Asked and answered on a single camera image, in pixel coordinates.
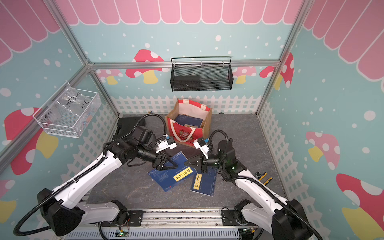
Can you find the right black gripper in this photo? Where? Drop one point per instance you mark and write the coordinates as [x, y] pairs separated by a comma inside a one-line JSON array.
[[204, 167]]

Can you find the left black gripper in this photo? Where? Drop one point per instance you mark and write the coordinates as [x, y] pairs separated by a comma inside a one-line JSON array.
[[157, 164]]

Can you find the blue yellow-label book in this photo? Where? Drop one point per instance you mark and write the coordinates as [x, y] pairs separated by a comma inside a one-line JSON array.
[[204, 183], [187, 121], [169, 179]]

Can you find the red canvas tote bag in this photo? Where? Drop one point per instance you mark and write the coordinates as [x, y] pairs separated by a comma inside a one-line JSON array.
[[186, 135]]

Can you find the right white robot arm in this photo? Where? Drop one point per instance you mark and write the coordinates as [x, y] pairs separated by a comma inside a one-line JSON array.
[[283, 219]]

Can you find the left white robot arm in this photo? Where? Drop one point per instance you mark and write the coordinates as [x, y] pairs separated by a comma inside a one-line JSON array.
[[61, 210]]

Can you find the black plastic tool case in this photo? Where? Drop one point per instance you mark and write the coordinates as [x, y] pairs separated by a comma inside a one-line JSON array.
[[126, 128]]

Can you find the yellow green pliers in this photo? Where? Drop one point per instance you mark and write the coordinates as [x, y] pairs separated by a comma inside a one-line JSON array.
[[262, 177]]

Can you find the black box in basket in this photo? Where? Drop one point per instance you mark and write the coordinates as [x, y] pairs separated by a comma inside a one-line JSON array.
[[185, 83]]

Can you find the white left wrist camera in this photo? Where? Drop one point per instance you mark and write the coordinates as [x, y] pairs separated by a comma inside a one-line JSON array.
[[166, 143]]

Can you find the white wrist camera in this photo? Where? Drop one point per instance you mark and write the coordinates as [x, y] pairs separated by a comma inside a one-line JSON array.
[[166, 143], [201, 144]]

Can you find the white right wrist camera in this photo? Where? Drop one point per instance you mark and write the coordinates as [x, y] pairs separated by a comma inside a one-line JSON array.
[[201, 144]]

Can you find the black wire mesh basket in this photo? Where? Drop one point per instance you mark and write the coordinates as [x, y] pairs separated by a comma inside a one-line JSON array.
[[215, 72]]

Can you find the clear plastic wall bin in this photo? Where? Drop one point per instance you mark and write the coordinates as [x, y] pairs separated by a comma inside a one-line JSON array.
[[68, 112]]

